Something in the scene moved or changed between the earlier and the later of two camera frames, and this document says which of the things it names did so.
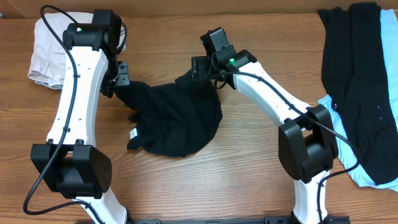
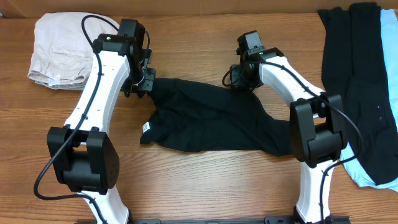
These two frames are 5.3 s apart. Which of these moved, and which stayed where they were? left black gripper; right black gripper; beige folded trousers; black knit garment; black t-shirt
Moved: black t-shirt; left black gripper; right black gripper
Stayed: beige folded trousers; black knit garment
